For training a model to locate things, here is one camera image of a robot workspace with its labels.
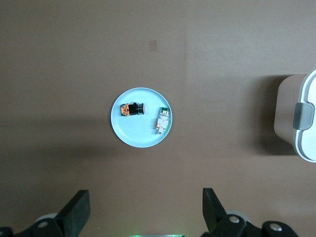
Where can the green and white push-button switch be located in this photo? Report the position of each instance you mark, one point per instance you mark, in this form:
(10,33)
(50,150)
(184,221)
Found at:
(163,121)

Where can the orange and black push-button switch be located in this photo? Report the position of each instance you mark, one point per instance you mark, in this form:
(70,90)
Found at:
(132,109)

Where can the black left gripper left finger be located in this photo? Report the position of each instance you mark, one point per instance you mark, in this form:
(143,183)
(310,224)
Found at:
(74,214)

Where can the grey box latch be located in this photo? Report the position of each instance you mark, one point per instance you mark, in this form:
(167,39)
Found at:
(302,116)

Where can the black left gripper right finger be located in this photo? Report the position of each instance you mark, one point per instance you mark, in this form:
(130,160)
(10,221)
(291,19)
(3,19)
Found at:
(214,214)

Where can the light blue round plate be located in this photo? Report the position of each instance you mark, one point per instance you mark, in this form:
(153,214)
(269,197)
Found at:
(138,133)

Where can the white lidded plastic box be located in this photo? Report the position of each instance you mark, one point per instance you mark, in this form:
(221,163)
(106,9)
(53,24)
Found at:
(286,106)

